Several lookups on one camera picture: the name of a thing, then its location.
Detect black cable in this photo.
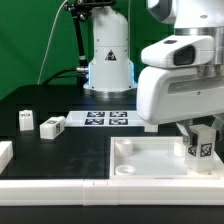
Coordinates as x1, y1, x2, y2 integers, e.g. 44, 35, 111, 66
43, 67, 88, 86

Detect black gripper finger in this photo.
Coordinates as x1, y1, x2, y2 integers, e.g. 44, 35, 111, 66
212, 113, 224, 141
177, 120, 197, 147

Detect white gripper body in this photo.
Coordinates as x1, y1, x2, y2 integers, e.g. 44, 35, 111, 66
136, 35, 224, 124

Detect white left fence piece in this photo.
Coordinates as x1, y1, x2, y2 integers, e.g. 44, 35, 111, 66
0, 141, 13, 174

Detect white cable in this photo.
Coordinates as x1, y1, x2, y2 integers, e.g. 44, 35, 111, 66
37, 0, 69, 86

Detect white front fence wall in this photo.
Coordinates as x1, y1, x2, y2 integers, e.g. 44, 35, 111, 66
0, 179, 224, 206

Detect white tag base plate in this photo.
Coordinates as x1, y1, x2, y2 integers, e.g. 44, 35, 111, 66
66, 110, 144, 127

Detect white square table top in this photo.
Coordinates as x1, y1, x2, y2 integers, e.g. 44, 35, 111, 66
109, 137, 224, 179

